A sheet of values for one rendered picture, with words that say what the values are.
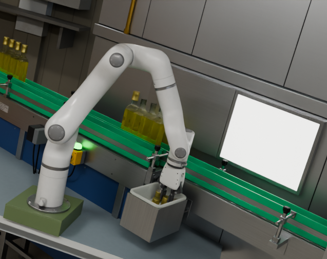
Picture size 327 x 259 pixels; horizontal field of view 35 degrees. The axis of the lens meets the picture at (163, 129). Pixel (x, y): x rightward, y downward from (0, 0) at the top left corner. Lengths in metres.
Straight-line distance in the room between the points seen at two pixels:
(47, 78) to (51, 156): 3.32
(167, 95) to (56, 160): 0.55
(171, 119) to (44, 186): 0.62
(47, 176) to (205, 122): 0.78
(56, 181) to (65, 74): 3.24
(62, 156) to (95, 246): 0.41
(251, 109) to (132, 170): 0.62
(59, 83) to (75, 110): 3.33
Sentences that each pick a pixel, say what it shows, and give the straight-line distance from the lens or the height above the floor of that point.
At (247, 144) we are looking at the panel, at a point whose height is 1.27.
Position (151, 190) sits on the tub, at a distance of 2.34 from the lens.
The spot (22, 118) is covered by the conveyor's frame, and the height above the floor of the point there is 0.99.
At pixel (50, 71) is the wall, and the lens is 5.50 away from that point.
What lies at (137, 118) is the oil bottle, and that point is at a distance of 2.53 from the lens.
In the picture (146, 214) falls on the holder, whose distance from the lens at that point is 2.18.
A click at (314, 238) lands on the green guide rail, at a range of 2.17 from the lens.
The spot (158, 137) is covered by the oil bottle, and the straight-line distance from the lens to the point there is 2.48.
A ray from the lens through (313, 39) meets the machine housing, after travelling 2.30.
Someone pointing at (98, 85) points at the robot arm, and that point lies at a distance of 2.13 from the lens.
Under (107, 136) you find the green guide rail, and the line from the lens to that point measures 2.52.
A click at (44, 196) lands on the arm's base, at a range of 2.30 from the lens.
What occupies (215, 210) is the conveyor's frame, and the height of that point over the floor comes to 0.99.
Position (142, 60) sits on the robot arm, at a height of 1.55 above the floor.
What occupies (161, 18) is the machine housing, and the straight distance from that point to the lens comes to 2.67.
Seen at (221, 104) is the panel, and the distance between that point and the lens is 2.44.
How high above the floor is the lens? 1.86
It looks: 15 degrees down
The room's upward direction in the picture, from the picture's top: 15 degrees clockwise
